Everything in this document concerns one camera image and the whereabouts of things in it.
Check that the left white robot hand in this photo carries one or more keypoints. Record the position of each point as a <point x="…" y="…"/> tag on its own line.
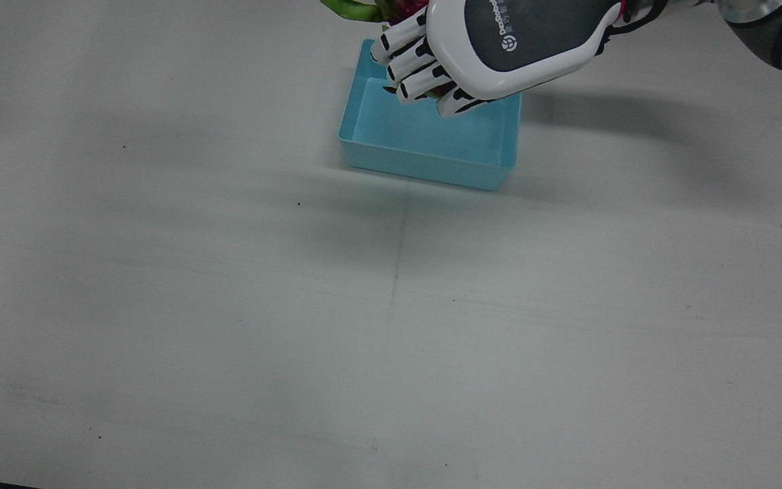
<point x="533" y="41"/>

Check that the light blue plastic bin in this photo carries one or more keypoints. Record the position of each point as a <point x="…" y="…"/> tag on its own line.
<point x="432" y="139"/>

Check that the pink dragon fruit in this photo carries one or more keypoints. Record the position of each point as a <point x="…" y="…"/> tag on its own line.
<point x="357" y="8"/>

